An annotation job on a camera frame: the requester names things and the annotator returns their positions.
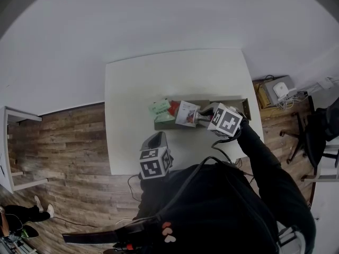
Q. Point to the red small packet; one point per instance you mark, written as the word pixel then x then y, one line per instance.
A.
pixel 173 107

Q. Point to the green small packet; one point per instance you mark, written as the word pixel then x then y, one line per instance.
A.
pixel 159 109

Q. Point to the brown cardboard carton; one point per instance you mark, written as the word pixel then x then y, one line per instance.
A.
pixel 262 96

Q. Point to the person's right forearm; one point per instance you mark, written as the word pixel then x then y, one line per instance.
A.
pixel 255 148

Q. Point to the grey device box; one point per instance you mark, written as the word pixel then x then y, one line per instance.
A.
pixel 270 89

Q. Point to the white small packet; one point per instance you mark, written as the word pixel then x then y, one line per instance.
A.
pixel 185 114

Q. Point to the white router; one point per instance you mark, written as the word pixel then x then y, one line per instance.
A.
pixel 281 89

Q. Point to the white side desk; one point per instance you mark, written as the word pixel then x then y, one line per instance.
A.
pixel 5 152

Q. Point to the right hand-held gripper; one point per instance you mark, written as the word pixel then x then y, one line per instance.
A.
pixel 225 120

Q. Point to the person's black torso clothing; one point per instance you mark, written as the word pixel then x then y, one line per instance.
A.
pixel 217 208

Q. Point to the white table frame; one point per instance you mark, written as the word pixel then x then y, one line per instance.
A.
pixel 327 165

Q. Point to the shallow cardboard box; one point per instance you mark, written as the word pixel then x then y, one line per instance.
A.
pixel 233 102

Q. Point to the white wall power adapter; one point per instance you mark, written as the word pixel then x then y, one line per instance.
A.
pixel 327 83

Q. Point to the black office chair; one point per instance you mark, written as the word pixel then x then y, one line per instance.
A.
pixel 315 131

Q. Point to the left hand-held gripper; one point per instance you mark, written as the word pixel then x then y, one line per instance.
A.
pixel 150 168

